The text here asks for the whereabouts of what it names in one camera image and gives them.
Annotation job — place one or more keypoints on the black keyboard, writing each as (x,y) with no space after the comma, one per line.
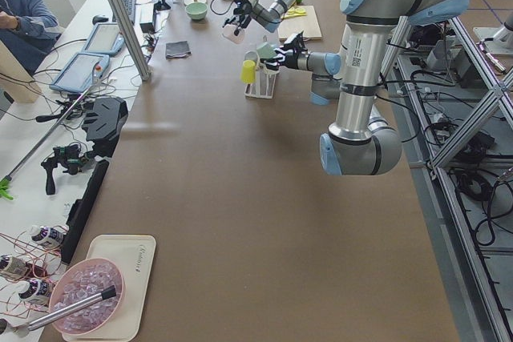
(130,7)

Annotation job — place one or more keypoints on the cream plastic tray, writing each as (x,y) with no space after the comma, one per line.
(122,261)

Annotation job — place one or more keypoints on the light blue cup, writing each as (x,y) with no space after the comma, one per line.
(265,51)

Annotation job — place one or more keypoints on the aluminium frame post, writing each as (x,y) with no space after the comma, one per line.
(131,39)

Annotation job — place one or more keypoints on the light green bowl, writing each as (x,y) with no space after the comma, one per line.
(196,11)

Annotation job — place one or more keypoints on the green tipped grabber stick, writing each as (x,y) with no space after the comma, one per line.
(5,181)

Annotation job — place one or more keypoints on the teach pendant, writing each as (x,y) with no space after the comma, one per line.
(83,69)
(105,38)

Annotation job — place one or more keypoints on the black long bar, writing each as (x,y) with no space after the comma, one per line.
(80,211)

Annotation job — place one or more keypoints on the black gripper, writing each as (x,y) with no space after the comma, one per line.
(292,58)
(244,8)

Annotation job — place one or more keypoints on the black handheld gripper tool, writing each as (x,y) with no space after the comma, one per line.
(70,158)

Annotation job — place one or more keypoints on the bottle in wire rack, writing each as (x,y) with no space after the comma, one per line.
(46,237)

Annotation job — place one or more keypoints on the teach pendant upper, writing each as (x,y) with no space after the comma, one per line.
(105,38)

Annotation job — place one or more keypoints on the pink bowl with ice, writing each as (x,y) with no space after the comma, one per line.
(88,296)

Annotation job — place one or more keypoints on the seated person dark clothes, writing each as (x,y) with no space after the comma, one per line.
(29,30)

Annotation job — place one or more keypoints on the black plastic bracket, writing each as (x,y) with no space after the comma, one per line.
(103,124)

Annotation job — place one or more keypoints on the white cup holder rack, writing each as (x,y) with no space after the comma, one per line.
(265,80)

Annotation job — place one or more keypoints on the yellow cup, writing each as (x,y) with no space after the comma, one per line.
(248,71)

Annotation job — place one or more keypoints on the teach pendant lower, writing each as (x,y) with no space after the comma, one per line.
(83,69)

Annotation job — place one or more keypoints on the wooden cutting board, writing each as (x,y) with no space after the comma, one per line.
(308,25)

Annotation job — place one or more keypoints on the dark grey cloth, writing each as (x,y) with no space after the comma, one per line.
(178,49)

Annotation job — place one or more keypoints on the black computer mouse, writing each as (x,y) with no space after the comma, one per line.
(99,19)

